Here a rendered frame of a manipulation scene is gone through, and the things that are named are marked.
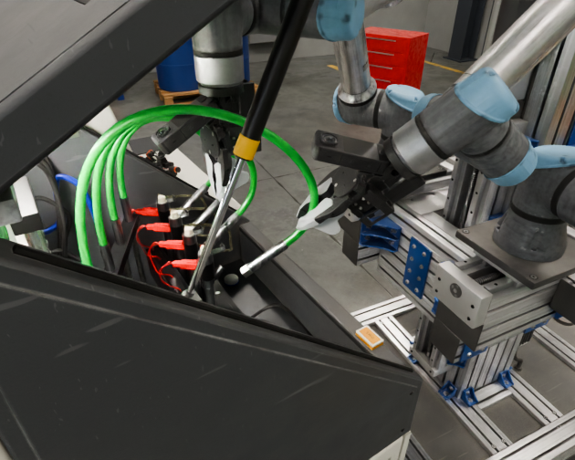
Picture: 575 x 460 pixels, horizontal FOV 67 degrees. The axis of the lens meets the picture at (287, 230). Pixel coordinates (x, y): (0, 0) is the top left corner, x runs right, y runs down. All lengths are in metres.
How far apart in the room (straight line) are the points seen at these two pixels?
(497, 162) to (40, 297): 0.58
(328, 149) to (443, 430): 1.30
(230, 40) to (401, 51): 4.29
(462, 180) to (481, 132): 0.70
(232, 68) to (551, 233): 0.74
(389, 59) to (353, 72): 3.74
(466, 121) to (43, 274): 0.50
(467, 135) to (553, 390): 1.51
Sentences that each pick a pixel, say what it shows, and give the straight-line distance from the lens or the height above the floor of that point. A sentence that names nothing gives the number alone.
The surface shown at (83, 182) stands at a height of 1.33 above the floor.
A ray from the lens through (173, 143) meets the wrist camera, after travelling 0.71.
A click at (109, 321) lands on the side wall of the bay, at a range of 0.40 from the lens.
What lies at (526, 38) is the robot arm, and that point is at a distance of 0.83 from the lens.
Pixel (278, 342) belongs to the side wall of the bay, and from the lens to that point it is 0.52.
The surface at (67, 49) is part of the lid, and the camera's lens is 0.29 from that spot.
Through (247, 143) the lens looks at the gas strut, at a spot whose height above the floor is 1.47.
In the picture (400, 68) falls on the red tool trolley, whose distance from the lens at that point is 4.96.
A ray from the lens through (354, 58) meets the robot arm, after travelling 1.24.
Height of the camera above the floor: 1.61
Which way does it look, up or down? 33 degrees down
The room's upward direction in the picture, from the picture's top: straight up
